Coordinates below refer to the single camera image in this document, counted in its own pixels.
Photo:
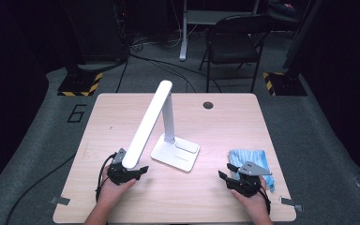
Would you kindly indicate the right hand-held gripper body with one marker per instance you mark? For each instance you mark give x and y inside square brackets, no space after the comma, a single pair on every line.
[250,184]

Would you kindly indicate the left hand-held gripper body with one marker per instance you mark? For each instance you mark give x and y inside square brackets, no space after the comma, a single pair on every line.
[117,175]

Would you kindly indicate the blue striped cloth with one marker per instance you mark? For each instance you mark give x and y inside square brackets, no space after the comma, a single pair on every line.
[247,156]

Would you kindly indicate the white desk lamp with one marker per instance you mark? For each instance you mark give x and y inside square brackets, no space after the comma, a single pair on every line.
[150,122]

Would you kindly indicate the person's left hand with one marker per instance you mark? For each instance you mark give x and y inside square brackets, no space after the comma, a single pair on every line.
[111,193]

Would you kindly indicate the person's right hand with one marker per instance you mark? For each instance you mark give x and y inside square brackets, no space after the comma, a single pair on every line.
[256,204]

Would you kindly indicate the grey tape piece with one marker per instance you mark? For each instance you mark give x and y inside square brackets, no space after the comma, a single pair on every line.
[290,203]
[60,200]

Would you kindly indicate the black stand with striped base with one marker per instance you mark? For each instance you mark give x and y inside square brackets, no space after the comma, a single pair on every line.
[78,84]
[286,84]

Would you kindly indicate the black folding chair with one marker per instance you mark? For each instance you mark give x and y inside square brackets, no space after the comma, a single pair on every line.
[231,47]

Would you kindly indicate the dark cabinet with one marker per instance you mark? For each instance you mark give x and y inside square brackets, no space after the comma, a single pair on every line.
[100,31]

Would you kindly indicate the white table frame leg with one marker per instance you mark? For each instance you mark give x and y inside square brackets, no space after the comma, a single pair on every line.
[183,37]

